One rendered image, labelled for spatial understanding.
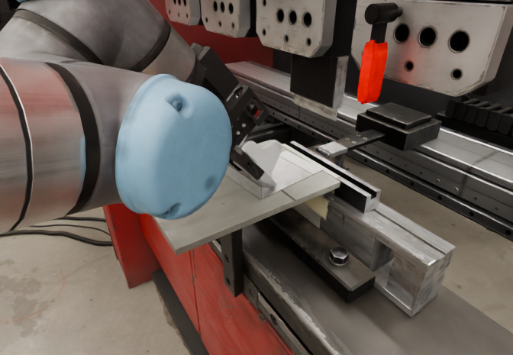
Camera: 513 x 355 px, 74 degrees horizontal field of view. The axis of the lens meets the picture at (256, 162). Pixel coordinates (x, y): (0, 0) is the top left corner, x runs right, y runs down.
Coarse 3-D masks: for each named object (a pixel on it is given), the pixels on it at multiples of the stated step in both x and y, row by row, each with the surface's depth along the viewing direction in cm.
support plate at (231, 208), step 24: (264, 144) 62; (216, 192) 49; (240, 192) 49; (288, 192) 49; (312, 192) 49; (192, 216) 44; (216, 216) 44; (240, 216) 44; (264, 216) 45; (168, 240) 41; (192, 240) 40
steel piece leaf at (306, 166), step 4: (284, 152) 59; (288, 152) 59; (280, 156) 58; (284, 156) 58; (288, 156) 58; (292, 156) 58; (296, 156) 58; (288, 160) 57; (292, 160) 57; (296, 160) 57; (300, 160) 57; (304, 160) 57; (296, 164) 56; (300, 164) 56; (304, 164) 56; (308, 164) 56; (312, 164) 56; (304, 168) 54; (308, 168) 54; (312, 168) 54; (316, 168) 54; (320, 168) 54; (308, 172) 53; (312, 172) 53; (316, 172) 53
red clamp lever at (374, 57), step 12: (372, 12) 32; (384, 12) 31; (396, 12) 32; (384, 24) 33; (372, 36) 33; (384, 36) 33; (372, 48) 33; (384, 48) 33; (372, 60) 33; (384, 60) 34; (360, 72) 35; (372, 72) 34; (360, 84) 35; (372, 84) 35; (360, 96) 36; (372, 96) 35
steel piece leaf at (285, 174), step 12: (228, 168) 51; (276, 168) 54; (288, 168) 54; (300, 168) 54; (240, 180) 50; (252, 180) 47; (276, 180) 51; (288, 180) 51; (300, 180) 51; (252, 192) 48; (264, 192) 48
